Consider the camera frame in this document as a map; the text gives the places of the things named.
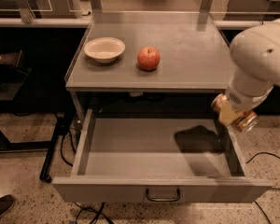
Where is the black drawer handle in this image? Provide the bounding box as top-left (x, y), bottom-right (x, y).
top-left (145, 189), bottom-right (181, 203)

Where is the black side table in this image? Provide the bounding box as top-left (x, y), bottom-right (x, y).
top-left (0, 49), bottom-right (63, 183)

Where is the grey open drawer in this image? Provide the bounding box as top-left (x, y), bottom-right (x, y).
top-left (53, 111), bottom-right (272, 203)

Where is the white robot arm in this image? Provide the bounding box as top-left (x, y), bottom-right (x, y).
top-left (218, 19), bottom-right (280, 126)

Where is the grey counter cabinet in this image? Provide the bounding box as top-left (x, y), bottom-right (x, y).
top-left (65, 0), bottom-right (234, 119)

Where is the black floor cable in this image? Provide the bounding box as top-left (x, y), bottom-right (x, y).
top-left (245, 151), bottom-right (280, 224)
top-left (60, 128), bottom-right (116, 224)

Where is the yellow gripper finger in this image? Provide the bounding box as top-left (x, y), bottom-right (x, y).
top-left (218, 104), bottom-right (243, 127)

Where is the white bowl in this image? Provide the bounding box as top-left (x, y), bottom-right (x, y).
top-left (83, 37), bottom-right (125, 63)

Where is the red apple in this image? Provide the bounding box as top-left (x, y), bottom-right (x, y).
top-left (137, 47), bottom-right (161, 71)

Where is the black shoe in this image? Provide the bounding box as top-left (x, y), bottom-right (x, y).
top-left (0, 194), bottom-right (16, 217)

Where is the black right floor cable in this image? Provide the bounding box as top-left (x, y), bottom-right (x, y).
top-left (245, 151), bottom-right (280, 224)

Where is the white horizontal rail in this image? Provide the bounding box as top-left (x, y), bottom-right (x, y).
top-left (0, 18), bottom-right (264, 30)

